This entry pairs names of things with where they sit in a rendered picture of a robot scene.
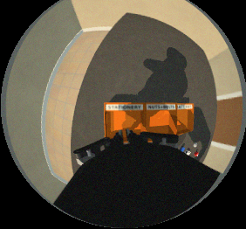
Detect orange labelled bins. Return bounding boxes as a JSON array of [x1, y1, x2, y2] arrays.
[[104, 102, 194, 142]]

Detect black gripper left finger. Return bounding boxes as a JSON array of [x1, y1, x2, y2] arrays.
[[73, 129, 124, 167]]

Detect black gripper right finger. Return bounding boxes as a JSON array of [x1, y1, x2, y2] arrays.
[[126, 128, 179, 149]]

